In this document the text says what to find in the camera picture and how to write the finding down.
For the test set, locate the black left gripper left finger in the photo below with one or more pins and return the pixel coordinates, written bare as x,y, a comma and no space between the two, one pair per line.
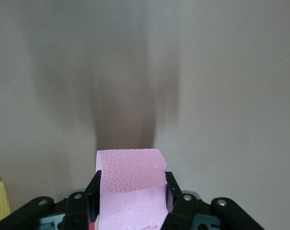
78,210

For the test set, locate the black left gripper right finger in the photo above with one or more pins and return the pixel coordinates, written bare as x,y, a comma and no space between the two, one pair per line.
183,210

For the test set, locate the red foam cube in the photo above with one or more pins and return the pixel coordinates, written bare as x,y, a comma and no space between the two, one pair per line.
92,226

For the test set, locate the pink foam cube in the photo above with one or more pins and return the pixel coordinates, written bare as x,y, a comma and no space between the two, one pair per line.
133,167

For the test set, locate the brown table cover sheet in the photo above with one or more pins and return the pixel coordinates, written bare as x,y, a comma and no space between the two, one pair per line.
231,72

